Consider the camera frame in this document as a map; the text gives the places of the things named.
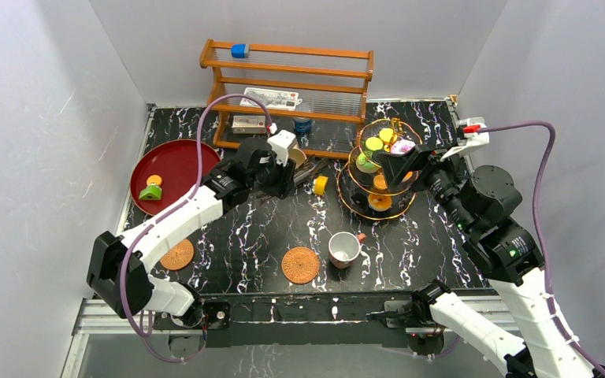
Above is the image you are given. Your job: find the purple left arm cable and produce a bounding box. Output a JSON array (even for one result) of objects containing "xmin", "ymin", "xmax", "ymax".
[{"xmin": 120, "ymin": 94, "xmax": 275, "ymax": 365}]

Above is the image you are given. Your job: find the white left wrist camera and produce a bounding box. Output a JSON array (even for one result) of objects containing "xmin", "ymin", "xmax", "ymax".
[{"xmin": 266, "ymin": 123, "xmax": 298, "ymax": 166}]

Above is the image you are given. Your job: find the red round tray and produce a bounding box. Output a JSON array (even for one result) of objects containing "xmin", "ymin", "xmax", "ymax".
[{"xmin": 130, "ymin": 139, "xmax": 221, "ymax": 216}]

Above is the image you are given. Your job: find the orange round cookie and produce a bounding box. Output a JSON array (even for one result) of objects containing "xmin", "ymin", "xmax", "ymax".
[
  {"xmin": 373, "ymin": 174, "xmax": 388, "ymax": 191},
  {"xmin": 379, "ymin": 128, "xmax": 397, "ymax": 145}
]

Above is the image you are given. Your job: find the left woven rattan coaster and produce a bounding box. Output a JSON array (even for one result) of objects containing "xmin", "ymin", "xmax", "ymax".
[{"xmin": 159, "ymin": 239, "xmax": 195, "ymax": 271}]

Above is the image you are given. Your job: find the yellow striped toy cake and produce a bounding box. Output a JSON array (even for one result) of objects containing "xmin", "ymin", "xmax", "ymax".
[{"xmin": 313, "ymin": 176, "xmax": 328, "ymax": 196}]

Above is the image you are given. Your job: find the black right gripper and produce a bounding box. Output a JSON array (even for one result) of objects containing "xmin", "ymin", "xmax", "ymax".
[{"xmin": 374, "ymin": 143, "xmax": 473, "ymax": 233}]

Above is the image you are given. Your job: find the green triangular toy cake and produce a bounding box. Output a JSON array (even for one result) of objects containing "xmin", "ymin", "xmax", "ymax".
[{"xmin": 138, "ymin": 184, "xmax": 162, "ymax": 201}]

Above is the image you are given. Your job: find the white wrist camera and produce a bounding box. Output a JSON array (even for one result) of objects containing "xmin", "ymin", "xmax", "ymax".
[
  {"xmin": 266, "ymin": 123, "xmax": 298, "ymax": 166},
  {"xmin": 440, "ymin": 117, "xmax": 490, "ymax": 161}
]

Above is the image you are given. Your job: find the pink frosted donut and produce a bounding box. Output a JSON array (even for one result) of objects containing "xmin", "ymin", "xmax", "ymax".
[{"xmin": 390, "ymin": 139, "xmax": 417, "ymax": 155}]

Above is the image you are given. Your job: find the blue white eraser block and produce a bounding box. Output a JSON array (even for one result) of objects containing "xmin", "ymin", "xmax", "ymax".
[{"xmin": 230, "ymin": 43, "xmax": 250, "ymax": 59}]

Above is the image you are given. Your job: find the small orange macaron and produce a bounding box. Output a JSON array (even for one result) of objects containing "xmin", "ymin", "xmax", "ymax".
[{"xmin": 146, "ymin": 175, "xmax": 163, "ymax": 187}]

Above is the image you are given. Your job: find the wooden shelf rack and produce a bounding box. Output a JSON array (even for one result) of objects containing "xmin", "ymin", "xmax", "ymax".
[{"xmin": 199, "ymin": 39, "xmax": 374, "ymax": 159}]

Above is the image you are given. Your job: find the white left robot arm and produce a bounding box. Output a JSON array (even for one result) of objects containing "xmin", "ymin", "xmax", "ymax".
[{"xmin": 87, "ymin": 131, "xmax": 298, "ymax": 328}]

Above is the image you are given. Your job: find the beige ceramic pitcher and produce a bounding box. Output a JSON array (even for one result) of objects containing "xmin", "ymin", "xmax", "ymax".
[{"xmin": 288, "ymin": 148, "xmax": 307, "ymax": 169}]

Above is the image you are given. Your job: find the green round cookie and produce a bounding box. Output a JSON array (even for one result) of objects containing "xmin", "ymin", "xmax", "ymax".
[{"xmin": 365, "ymin": 136, "xmax": 384, "ymax": 151}]

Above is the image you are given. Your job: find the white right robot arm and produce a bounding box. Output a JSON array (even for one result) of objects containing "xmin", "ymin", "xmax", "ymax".
[{"xmin": 373, "ymin": 146, "xmax": 605, "ymax": 377}]

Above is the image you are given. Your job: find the orange white round cake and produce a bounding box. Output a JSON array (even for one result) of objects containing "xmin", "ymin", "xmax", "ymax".
[{"xmin": 368, "ymin": 193, "xmax": 392, "ymax": 213}]

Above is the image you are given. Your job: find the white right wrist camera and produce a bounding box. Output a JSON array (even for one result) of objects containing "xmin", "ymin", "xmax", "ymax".
[{"xmin": 440, "ymin": 117, "xmax": 490, "ymax": 161}]

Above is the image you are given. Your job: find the pink floral mug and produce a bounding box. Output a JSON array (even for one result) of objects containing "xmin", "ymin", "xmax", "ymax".
[{"xmin": 328, "ymin": 232, "xmax": 366, "ymax": 269}]

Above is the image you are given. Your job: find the small white red box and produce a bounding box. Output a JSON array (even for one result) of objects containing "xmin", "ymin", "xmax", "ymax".
[{"xmin": 231, "ymin": 114, "xmax": 267, "ymax": 135}]

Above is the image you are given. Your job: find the green frosted donut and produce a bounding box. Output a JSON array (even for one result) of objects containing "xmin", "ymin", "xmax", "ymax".
[{"xmin": 355, "ymin": 153, "xmax": 380, "ymax": 174}]

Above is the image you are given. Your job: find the centre woven rattan coaster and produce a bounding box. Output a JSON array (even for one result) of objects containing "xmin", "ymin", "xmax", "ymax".
[{"xmin": 280, "ymin": 246, "xmax": 321, "ymax": 284}]

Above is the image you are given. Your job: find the woven rattan coaster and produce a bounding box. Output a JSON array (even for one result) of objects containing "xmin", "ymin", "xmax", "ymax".
[
  {"xmin": 280, "ymin": 246, "xmax": 321, "ymax": 284},
  {"xmin": 159, "ymin": 239, "xmax": 195, "ymax": 271}
]

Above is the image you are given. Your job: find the three-tier glass gold stand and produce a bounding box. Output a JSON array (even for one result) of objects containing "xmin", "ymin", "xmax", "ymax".
[{"xmin": 337, "ymin": 117, "xmax": 422, "ymax": 221}]

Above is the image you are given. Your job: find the blue bottle cap jar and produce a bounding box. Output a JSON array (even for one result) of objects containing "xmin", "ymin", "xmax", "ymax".
[{"xmin": 293, "ymin": 117, "xmax": 313, "ymax": 134}]

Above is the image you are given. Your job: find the white plastic packet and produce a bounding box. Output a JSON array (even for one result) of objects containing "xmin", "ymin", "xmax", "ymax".
[{"xmin": 239, "ymin": 87, "xmax": 303, "ymax": 111}]

